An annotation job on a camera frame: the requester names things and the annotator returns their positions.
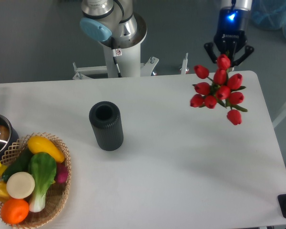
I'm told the green bok choy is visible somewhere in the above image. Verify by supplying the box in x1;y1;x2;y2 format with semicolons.
29;152;57;213

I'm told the yellow bell pepper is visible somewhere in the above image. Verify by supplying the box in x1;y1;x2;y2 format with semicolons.
0;181;11;203

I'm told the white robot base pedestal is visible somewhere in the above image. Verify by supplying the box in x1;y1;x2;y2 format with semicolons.
100;12;147;78

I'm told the dark green cucumber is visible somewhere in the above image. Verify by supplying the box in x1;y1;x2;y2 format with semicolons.
1;148;33;182

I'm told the blue plastic bag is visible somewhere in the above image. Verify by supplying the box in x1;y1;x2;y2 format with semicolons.
251;0;286;39

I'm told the purple radish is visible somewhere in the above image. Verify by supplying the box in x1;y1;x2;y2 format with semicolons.
54;163;69;184

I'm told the white round bun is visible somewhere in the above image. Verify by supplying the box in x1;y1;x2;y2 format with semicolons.
6;172;35;199

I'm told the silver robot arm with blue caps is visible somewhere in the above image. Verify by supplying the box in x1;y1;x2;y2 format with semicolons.
80;0;254;68

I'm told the yellow squash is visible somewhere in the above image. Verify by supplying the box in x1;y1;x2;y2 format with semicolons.
27;135;65;163

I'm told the dark grey ribbed vase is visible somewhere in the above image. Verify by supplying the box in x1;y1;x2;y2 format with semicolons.
89;101;123;151

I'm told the red tulip bouquet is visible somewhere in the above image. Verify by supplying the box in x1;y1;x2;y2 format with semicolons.
190;54;247;125

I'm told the orange fruit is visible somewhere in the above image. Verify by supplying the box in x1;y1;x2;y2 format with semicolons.
0;198;29;224

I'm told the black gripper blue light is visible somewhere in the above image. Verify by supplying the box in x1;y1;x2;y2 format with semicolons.
204;8;254;68

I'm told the white metal base frame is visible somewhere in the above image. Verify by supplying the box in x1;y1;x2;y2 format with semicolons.
72;53;189;80

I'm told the yellow banana tip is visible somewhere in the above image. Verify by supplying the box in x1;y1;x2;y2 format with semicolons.
0;159;8;177

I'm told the woven wicker basket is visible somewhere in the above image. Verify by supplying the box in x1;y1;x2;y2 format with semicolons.
0;133;72;229

